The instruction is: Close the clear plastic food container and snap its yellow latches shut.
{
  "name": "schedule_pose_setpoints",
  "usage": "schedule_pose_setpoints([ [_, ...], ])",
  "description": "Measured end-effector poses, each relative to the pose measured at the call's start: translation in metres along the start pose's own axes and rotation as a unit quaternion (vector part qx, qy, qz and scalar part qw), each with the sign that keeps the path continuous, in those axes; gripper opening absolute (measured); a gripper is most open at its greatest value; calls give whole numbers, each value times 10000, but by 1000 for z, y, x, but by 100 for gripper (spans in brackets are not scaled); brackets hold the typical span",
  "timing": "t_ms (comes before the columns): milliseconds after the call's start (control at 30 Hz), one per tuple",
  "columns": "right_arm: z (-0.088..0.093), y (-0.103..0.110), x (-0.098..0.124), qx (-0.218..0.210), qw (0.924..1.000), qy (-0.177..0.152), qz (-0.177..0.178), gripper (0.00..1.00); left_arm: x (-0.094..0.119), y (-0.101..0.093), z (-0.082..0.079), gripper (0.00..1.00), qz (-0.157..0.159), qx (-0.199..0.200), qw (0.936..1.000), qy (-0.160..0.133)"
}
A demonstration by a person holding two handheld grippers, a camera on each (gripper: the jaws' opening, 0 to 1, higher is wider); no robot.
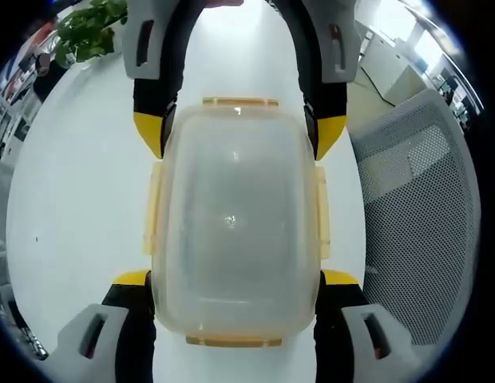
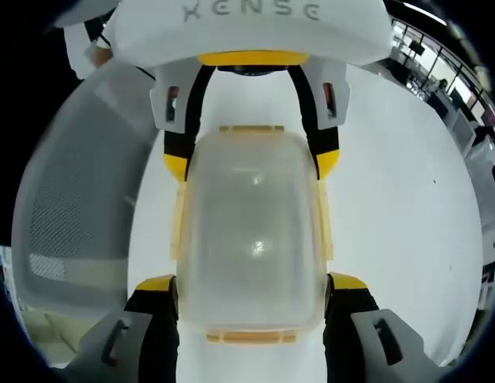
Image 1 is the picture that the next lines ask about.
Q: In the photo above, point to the clear plastic buckle container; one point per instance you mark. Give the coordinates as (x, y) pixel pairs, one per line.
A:
(235, 223)

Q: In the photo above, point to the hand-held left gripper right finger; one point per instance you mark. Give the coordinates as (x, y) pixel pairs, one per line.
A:
(375, 339)

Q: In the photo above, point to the grey mesh office chair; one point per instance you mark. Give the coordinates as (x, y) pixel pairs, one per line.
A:
(423, 223)

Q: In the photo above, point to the green potted plant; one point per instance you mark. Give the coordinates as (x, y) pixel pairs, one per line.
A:
(88, 32)

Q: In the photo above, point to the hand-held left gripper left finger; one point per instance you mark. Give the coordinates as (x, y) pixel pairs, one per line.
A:
(96, 339)

